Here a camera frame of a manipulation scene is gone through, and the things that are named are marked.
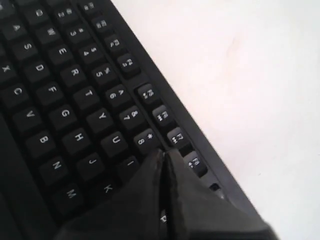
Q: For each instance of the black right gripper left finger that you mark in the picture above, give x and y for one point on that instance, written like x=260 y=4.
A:
x=132 y=213

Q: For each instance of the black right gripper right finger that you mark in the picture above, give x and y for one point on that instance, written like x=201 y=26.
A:
x=195 y=212

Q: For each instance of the black acer keyboard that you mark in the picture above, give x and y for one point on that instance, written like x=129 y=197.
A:
x=81 y=105

